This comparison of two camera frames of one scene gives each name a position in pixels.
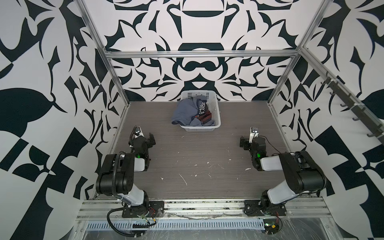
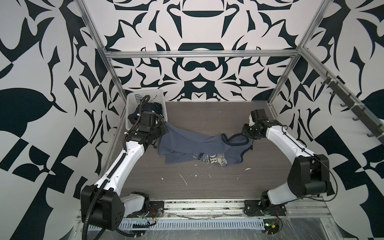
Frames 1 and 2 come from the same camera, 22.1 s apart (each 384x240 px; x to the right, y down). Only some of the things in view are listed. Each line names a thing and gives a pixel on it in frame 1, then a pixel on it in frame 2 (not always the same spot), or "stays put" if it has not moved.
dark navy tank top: (203, 107) → (155, 107)
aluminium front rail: (100, 208) stays put
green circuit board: (271, 226) stays put
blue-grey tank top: (184, 114) → (176, 145)
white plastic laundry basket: (213, 101) → (133, 99)
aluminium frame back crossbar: (149, 54) stays put
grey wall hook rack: (351, 102) stays put
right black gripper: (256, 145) → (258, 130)
